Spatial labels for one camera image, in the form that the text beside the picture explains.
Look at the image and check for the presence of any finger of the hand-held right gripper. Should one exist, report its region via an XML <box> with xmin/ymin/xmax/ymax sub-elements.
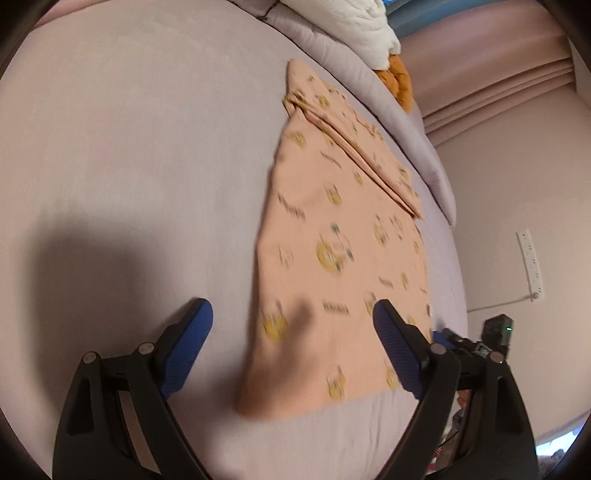
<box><xmin>433</xmin><ymin>329</ymin><xmax>481</xmax><ymax>356</ymax></box>

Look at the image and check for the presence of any peach printed small garment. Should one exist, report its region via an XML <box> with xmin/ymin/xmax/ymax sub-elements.
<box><xmin>235</xmin><ymin>59</ymin><xmax>432</xmax><ymax>420</ymax></box>

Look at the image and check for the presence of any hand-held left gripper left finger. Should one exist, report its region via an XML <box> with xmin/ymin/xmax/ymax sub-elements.
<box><xmin>52</xmin><ymin>298</ymin><xmax>214</xmax><ymax>480</ymax></box>

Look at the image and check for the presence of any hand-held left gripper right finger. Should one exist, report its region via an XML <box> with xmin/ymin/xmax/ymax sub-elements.
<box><xmin>372</xmin><ymin>299</ymin><xmax>541</xmax><ymax>480</ymax></box>

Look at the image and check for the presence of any lilac bed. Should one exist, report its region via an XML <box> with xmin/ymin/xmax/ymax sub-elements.
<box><xmin>0</xmin><ymin>0</ymin><xmax>469</xmax><ymax>480</ymax></box>

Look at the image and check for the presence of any white blanket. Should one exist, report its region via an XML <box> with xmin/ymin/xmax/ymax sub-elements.
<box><xmin>277</xmin><ymin>0</ymin><xmax>414</xmax><ymax>114</ymax></box>

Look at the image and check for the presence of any white power strip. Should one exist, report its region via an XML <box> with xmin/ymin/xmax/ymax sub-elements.
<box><xmin>516</xmin><ymin>228</ymin><xmax>544</xmax><ymax>302</ymax></box>

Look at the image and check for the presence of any pink ribbed headboard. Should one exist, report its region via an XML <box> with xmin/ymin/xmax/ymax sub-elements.
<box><xmin>399</xmin><ymin>0</ymin><xmax>580</xmax><ymax>136</ymax></box>

